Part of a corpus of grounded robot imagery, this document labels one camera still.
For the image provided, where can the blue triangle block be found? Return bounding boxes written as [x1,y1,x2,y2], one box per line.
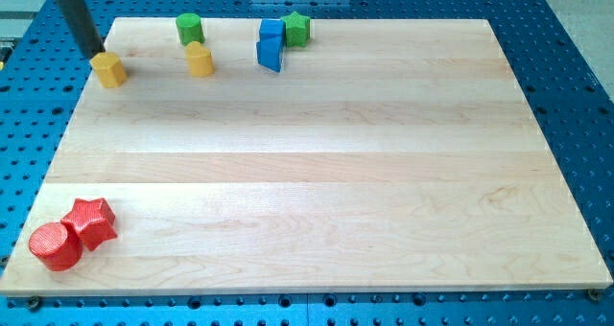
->
[256,36,284,73]

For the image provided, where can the light wooden board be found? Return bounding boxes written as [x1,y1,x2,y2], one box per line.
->
[1,17,612,296]

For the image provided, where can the green star block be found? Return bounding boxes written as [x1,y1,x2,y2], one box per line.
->
[281,12,311,47]

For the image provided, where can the blue cube block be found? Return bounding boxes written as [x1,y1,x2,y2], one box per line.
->
[258,18,285,40]

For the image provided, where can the yellow heart block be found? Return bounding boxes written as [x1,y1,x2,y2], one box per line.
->
[185,41,215,77]

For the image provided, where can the green cylinder block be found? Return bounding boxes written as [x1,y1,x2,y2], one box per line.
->
[176,12,205,46]

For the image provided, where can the yellow hexagon block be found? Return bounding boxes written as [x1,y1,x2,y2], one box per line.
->
[90,52,128,88]

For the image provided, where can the red star block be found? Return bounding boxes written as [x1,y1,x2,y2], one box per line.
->
[60,198,117,251]

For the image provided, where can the red cylinder block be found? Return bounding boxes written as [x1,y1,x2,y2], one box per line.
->
[28,222,83,271]

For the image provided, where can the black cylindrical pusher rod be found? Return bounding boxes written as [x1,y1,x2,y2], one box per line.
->
[55,0,105,59]

